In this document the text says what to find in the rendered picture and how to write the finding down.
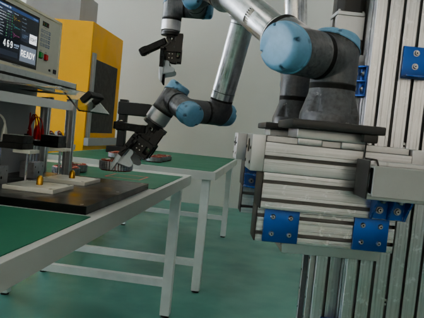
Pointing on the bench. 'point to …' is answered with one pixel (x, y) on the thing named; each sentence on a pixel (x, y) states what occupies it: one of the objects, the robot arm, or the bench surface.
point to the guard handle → (92, 98)
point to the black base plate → (71, 195)
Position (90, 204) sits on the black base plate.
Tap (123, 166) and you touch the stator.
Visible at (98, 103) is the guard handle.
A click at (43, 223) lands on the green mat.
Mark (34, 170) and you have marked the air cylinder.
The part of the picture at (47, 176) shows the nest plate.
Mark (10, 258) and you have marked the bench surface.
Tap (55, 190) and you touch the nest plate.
